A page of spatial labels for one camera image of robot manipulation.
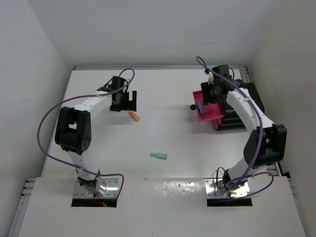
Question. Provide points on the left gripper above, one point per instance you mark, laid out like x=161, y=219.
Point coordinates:
x=129, y=105

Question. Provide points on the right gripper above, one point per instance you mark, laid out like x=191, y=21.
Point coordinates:
x=207, y=98

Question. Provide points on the black pink drawer organizer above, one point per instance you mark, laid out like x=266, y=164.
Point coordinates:
x=222, y=115

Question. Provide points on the orange correction tape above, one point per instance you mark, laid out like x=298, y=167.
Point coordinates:
x=134, y=116

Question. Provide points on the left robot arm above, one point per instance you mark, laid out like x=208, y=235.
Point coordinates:
x=74, y=128

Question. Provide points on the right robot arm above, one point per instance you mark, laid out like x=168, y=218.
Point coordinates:
x=267, y=140

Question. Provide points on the green correction tape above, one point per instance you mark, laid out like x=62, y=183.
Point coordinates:
x=162, y=156

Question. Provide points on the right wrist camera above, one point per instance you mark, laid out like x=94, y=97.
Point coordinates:
x=210, y=78

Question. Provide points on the left base plate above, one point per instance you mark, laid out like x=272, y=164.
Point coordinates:
x=98, y=188

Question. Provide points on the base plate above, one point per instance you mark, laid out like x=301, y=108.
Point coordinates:
x=98, y=188
x=214, y=192

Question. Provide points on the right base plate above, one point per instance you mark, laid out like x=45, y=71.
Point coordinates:
x=214, y=192

